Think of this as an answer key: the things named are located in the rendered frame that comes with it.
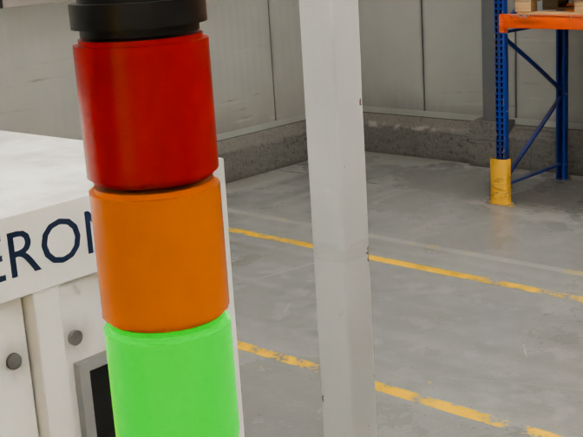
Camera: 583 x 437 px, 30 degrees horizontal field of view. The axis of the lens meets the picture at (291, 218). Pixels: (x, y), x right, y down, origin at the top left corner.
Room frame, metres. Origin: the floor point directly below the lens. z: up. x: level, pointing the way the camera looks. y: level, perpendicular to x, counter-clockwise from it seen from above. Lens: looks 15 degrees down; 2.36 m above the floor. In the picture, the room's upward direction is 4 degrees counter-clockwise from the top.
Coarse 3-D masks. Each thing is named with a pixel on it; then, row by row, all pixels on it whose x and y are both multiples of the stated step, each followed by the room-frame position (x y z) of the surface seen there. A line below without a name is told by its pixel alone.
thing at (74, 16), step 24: (96, 0) 0.39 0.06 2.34; (120, 0) 0.38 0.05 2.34; (144, 0) 0.38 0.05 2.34; (168, 0) 0.38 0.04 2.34; (192, 0) 0.39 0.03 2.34; (72, 24) 0.39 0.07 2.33; (96, 24) 0.38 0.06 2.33; (120, 24) 0.38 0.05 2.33; (144, 24) 0.38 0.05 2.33; (168, 24) 0.38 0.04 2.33; (192, 24) 0.40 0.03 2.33
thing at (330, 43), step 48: (336, 0) 2.94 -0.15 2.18; (336, 48) 2.93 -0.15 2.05; (336, 96) 2.93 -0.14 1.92; (336, 144) 2.93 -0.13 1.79; (336, 192) 2.94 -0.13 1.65; (336, 240) 2.95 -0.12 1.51; (336, 288) 2.95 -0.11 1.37; (336, 336) 2.96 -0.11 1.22; (336, 384) 2.97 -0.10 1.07; (336, 432) 2.97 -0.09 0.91
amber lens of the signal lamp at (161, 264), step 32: (96, 192) 0.39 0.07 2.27; (128, 192) 0.39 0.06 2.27; (160, 192) 0.38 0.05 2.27; (192, 192) 0.39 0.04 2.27; (96, 224) 0.39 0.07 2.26; (128, 224) 0.38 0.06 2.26; (160, 224) 0.38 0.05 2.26; (192, 224) 0.38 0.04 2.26; (96, 256) 0.40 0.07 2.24; (128, 256) 0.38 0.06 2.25; (160, 256) 0.38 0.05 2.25; (192, 256) 0.38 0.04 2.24; (224, 256) 0.40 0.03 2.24; (128, 288) 0.38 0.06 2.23; (160, 288) 0.38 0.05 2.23; (192, 288) 0.38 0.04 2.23; (224, 288) 0.40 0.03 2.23; (128, 320) 0.38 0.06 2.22; (160, 320) 0.38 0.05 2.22; (192, 320) 0.38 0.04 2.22
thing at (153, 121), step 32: (192, 32) 0.40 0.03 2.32; (96, 64) 0.38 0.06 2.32; (128, 64) 0.38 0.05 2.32; (160, 64) 0.38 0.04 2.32; (192, 64) 0.39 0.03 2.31; (96, 96) 0.38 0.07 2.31; (128, 96) 0.38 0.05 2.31; (160, 96) 0.38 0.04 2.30; (192, 96) 0.39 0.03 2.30; (96, 128) 0.39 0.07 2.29; (128, 128) 0.38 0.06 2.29; (160, 128) 0.38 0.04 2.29; (192, 128) 0.39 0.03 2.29; (96, 160) 0.39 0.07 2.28; (128, 160) 0.38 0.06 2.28; (160, 160) 0.38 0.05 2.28; (192, 160) 0.39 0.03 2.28
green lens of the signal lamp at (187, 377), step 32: (224, 320) 0.40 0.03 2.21; (128, 352) 0.38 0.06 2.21; (160, 352) 0.38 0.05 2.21; (192, 352) 0.38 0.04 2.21; (224, 352) 0.39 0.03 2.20; (128, 384) 0.38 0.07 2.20; (160, 384) 0.38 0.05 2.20; (192, 384) 0.38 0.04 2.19; (224, 384) 0.39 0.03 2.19; (128, 416) 0.39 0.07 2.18; (160, 416) 0.38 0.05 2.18; (192, 416) 0.38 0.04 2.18; (224, 416) 0.39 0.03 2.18
